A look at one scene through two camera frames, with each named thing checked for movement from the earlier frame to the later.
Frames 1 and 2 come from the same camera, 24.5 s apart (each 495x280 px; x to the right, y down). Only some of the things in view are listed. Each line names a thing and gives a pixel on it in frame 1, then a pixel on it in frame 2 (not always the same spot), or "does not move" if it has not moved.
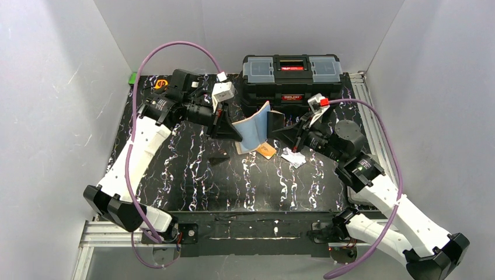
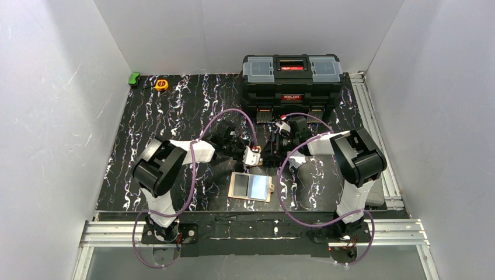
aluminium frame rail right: [373, 128] does not move
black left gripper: [215, 122] -> [240, 146]
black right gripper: [302, 133] -> [280, 141]
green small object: [132, 78] does not move
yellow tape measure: [161, 83] does not move
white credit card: [295, 158] does not move
